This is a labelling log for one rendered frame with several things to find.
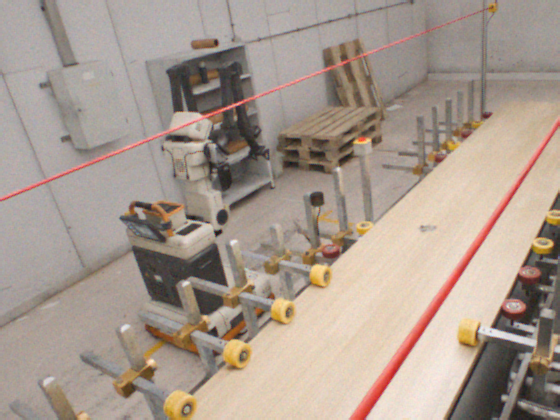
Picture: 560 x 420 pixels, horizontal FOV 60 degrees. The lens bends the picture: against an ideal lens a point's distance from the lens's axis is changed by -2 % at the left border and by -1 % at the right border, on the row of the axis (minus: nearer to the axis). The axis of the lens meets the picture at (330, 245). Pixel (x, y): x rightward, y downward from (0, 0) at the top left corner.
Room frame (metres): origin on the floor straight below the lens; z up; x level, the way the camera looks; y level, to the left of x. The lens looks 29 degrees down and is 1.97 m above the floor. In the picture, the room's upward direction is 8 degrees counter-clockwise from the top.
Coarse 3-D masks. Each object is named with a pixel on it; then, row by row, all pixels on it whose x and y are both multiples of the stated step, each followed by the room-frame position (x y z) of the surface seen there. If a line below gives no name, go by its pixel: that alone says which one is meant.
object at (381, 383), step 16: (544, 144) 0.58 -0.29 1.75; (512, 192) 0.46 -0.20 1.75; (496, 208) 0.42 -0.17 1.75; (480, 240) 0.37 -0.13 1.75; (464, 256) 0.34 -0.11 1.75; (448, 288) 0.30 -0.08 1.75; (432, 304) 0.28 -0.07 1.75; (416, 336) 0.25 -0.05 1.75; (400, 352) 0.24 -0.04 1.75; (384, 368) 0.23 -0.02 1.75; (384, 384) 0.21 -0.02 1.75; (368, 400) 0.20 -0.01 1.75; (352, 416) 0.19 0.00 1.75
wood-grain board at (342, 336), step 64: (512, 128) 3.26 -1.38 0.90; (448, 192) 2.34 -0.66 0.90; (384, 256) 1.78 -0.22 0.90; (448, 256) 1.70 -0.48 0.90; (512, 256) 1.63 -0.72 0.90; (320, 320) 1.40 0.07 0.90; (384, 320) 1.35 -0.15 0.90; (448, 320) 1.30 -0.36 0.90; (256, 384) 1.12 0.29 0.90; (320, 384) 1.08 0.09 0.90; (448, 384) 1.01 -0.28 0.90
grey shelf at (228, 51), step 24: (192, 48) 5.06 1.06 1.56; (216, 48) 4.75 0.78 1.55; (240, 48) 5.13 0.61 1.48; (192, 72) 5.02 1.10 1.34; (168, 96) 4.50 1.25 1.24; (216, 96) 5.21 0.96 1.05; (168, 120) 4.55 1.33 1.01; (264, 144) 5.05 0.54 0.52; (240, 168) 5.31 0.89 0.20; (264, 168) 5.13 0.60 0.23; (240, 192) 4.74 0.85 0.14
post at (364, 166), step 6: (360, 156) 2.40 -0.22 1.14; (366, 156) 2.40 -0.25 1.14; (360, 162) 2.41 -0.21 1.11; (366, 162) 2.40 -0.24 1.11; (360, 168) 2.41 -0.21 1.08; (366, 168) 2.40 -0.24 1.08; (366, 174) 2.39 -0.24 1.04; (366, 180) 2.39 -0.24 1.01; (366, 186) 2.39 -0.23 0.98; (366, 192) 2.40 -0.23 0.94; (366, 198) 2.40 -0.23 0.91; (366, 204) 2.40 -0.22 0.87; (366, 210) 2.40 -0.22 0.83; (366, 216) 2.40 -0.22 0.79; (372, 216) 2.41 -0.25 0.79; (372, 222) 2.40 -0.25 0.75
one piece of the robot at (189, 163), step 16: (176, 144) 2.82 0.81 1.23; (192, 144) 2.75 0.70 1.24; (176, 160) 2.82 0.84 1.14; (192, 160) 2.73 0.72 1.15; (208, 160) 2.80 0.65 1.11; (176, 176) 2.82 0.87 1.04; (192, 176) 2.76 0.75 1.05; (208, 176) 2.86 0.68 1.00; (192, 192) 2.84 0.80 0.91; (208, 192) 2.83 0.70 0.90; (192, 208) 2.87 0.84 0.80; (208, 208) 2.78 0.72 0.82; (224, 208) 2.86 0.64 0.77; (224, 224) 2.83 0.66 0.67
